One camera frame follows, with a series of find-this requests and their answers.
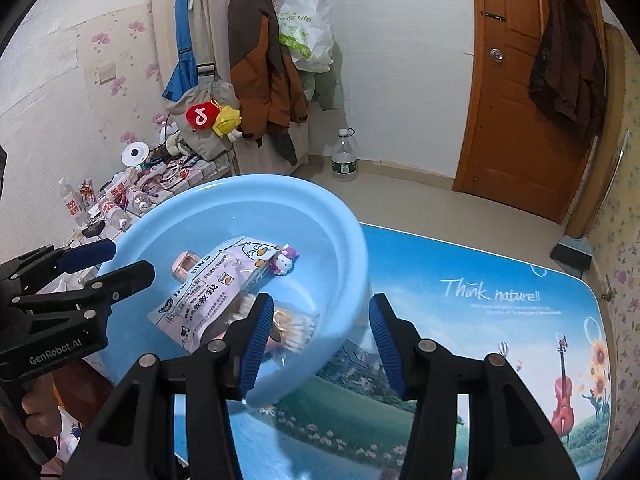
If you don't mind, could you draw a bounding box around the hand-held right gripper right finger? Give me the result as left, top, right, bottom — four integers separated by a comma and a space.
369, 293, 581, 480

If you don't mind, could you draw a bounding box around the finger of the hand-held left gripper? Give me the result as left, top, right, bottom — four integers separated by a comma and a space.
12, 260, 156, 322
0, 239, 117, 292

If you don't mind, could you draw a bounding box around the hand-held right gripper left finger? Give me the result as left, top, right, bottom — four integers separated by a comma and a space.
60, 292, 275, 480

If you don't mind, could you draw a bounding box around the pink toy block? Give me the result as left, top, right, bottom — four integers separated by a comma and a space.
171, 251, 202, 283

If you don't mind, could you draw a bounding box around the white printed snack packet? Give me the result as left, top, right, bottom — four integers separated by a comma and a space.
148, 234, 281, 353

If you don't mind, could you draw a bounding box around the small cat figure purple bow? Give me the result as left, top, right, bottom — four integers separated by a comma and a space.
270, 242, 300, 277

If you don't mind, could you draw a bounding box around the light blue plastic basin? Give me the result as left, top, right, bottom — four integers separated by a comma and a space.
92, 174, 371, 408

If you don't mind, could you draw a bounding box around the grey shoulder bag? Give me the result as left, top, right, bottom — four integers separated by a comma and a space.
166, 62, 241, 161

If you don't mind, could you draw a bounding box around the person's left hand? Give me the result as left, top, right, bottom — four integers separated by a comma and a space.
22, 371, 65, 435

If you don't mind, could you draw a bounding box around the clear cotton swab packet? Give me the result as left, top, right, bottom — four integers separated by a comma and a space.
265, 305, 321, 366

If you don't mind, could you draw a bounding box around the white plastic floor bag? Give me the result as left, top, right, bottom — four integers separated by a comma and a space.
52, 405, 83, 463

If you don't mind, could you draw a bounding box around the blue printed folding table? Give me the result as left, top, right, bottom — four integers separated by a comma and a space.
172, 222, 613, 480

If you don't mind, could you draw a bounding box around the white round device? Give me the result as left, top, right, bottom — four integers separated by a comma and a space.
121, 142, 150, 168

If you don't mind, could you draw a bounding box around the red round plush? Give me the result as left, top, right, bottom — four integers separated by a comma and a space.
186, 101, 223, 133

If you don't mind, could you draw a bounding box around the yellow plush toy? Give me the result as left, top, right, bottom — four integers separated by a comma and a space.
212, 104, 243, 141

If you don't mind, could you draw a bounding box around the large clear water bottle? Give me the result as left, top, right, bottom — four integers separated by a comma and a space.
331, 127, 358, 182

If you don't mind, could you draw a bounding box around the dustpan with broom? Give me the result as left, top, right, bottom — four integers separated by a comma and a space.
550, 130, 632, 279

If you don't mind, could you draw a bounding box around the brown wooden door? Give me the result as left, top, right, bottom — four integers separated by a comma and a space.
452, 0, 608, 223

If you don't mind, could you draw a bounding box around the brown orange hanging jacket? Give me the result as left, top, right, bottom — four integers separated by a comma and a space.
227, 0, 310, 166

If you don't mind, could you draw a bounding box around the pale green hanging jacket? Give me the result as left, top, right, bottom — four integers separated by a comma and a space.
280, 0, 341, 111

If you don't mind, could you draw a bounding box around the beige wardrobe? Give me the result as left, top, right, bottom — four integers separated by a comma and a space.
150, 0, 313, 181

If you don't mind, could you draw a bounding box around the white green-print plastic bag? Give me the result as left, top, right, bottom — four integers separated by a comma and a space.
272, 0, 335, 73

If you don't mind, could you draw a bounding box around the dark brown hanging jacket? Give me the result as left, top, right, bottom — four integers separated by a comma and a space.
529, 0, 606, 147

